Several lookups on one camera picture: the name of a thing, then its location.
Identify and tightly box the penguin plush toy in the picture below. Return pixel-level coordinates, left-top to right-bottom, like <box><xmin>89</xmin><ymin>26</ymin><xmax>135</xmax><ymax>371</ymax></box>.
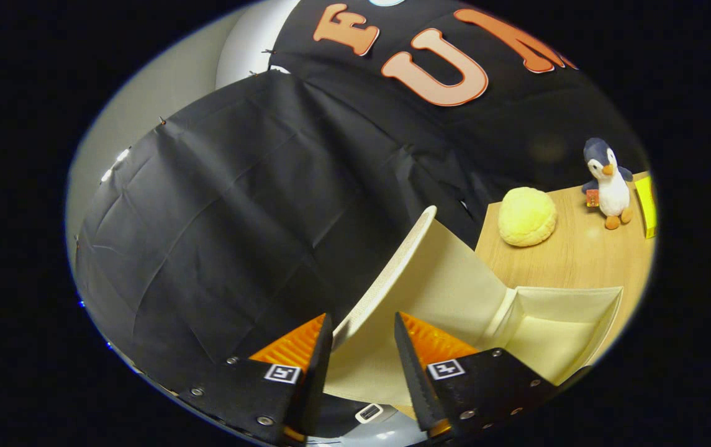
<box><xmin>582</xmin><ymin>138</ymin><xmax>634</xmax><ymax>230</ymax></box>

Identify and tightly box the beige fabric storage box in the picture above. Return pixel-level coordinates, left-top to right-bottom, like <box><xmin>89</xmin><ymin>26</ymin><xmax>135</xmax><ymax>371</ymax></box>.
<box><xmin>324</xmin><ymin>206</ymin><xmax>624</xmax><ymax>423</ymax></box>

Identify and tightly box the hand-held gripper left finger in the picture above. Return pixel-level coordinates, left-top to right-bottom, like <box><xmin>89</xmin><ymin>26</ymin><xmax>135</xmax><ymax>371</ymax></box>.
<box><xmin>178</xmin><ymin>313</ymin><xmax>334</xmax><ymax>446</ymax></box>

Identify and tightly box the yellow bread plush toy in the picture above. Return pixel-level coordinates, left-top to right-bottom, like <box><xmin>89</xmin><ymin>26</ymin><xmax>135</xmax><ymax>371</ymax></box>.
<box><xmin>497</xmin><ymin>187</ymin><xmax>558</xmax><ymax>248</ymax></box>

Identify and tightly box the yellow book with red circle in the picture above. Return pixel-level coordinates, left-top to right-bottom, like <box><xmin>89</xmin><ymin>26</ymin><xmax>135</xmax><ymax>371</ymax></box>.
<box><xmin>633</xmin><ymin>176</ymin><xmax>658</xmax><ymax>240</ymax></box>

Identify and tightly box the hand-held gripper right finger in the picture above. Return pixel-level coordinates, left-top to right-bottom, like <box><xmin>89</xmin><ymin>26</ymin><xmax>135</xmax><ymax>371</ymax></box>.
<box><xmin>394</xmin><ymin>312</ymin><xmax>559</xmax><ymax>438</ymax></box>

